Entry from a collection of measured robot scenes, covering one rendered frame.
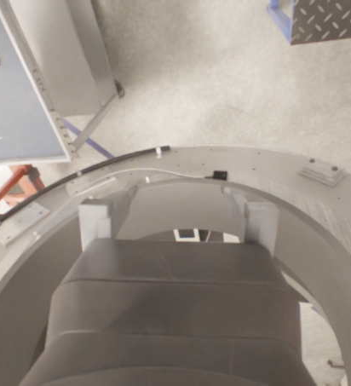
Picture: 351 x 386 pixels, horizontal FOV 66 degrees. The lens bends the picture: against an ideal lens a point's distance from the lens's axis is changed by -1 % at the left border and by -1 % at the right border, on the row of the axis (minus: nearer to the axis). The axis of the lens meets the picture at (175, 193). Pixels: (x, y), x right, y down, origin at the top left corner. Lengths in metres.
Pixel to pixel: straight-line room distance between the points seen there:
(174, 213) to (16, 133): 0.62
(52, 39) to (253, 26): 0.85
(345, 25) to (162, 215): 0.73
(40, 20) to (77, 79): 0.24
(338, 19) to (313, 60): 0.67
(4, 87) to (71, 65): 0.36
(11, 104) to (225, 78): 0.96
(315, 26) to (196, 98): 0.82
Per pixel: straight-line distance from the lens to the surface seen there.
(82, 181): 1.07
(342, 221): 0.81
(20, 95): 1.03
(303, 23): 0.85
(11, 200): 2.16
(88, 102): 1.35
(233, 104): 1.54
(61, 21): 1.29
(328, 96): 1.61
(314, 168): 0.92
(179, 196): 0.88
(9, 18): 0.94
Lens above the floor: 1.42
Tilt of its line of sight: 48 degrees down
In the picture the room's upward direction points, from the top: 167 degrees counter-clockwise
